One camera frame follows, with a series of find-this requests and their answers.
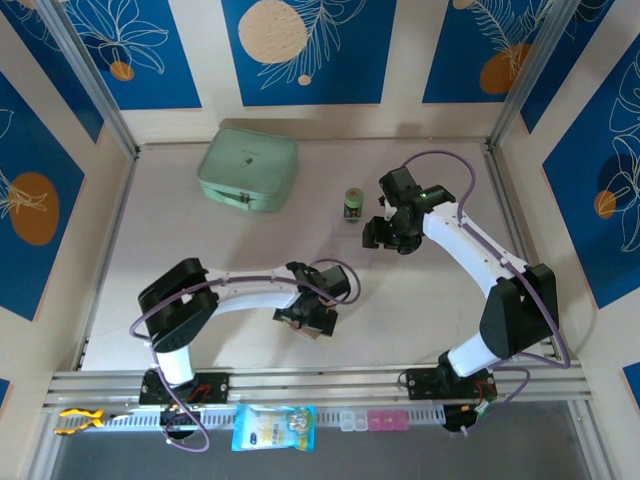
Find blue snack packet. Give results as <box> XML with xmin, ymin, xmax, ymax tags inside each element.
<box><xmin>230</xmin><ymin>403</ymin><xmax>318</xmax><ymax>454</ymax></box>

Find aluminium rail beam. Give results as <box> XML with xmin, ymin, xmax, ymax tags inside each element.
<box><xmin>42</xmin><ymin>367</ymin><xmax>594</xmax><ymax>414</ymax></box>

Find aluminium corner post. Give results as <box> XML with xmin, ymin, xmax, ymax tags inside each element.
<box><xmin>489</xmin><ymin>0</ymin><xmax>589</xmax><ymax>149</ymax></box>
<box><xmin>37</xmin><ymin>0</ymin><xmax>141</xmax><ymax>159</ymax></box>

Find mint green zip pouch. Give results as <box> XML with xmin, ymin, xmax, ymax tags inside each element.
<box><xmin>197</xmin><ymin>127</ymin><xmax>301</xmax><ymax>215</ymax></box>

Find black table clamp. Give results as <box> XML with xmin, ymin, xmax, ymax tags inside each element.
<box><xmin>442</xmin><ymin>403</ymin><xmax>476</xmax><ymax>437</ymax></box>
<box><xmin>159</xmin><ymin>407</ymin><xmax>202</xmax><ymax>444</ymax></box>

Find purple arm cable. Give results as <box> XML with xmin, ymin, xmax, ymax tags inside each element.
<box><xmin>128</xmin><ymin>257</ymin><xmax>362</xmax><ymax>454</ymax></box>
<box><xmin>399</xmin><ymin>149</ymin><xmax>572</xmax><ymax>439</ymax></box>

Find white slotted cable duct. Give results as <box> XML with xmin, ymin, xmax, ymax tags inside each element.
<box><xmin>114</xmin><ymin>405</ymin><xmax>446</xmax><ymax>432</ymax></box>

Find clear pill box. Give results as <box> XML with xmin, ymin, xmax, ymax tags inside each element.
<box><xmin>339</xmin><ymin>410</ymin><xmax>369</xmax><ymax>432</ymax></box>

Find small green-lidded bottle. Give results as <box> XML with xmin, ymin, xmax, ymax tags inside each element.
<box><xmin>342</xmin><ymin>187</ymin><xmax>365</xmax><ymax>223</ymax></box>

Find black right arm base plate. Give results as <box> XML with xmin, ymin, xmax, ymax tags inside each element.
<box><xmin>403</xmin><ymin>367</ymin><xmax>500</xmax><ymax>401</ymax></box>

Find yellow and black pliers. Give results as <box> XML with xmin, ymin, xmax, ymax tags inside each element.
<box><xmin>54</xmin><ymin>407</ymin><xmax>134</xmax><ymax>436</ymax></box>

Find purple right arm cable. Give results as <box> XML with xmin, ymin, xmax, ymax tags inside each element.
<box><xmin>399</xmin><ymin>149</ymin><xmax>572</xmax><ymax>439</ymax></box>

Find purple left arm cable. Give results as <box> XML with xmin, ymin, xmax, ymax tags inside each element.
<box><xmin>128</xmin><ymin>257</ymin><xmax>362</xmax><ymax>454</ymax></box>

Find pink pill box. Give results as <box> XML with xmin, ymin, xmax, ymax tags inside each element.
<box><xmin>367</xmin><ymin>409</ymin><xmax>409</xmax><ymax>432</ymax></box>

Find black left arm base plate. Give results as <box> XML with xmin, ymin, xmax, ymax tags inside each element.
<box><xmin>138</xmin><ymin>370</ymin><xmax>231</xmax><ymax>406</ymax></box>

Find aluminium table side rail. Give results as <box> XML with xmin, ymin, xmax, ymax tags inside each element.
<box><xmin>482</xmin><ymin>142</ymin><xmax>571</xmax><ymax>361</ymax></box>
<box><xmin>74</xmin><ymin>149</ymin><xmax>141</xmax><ymax>371</ymax></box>

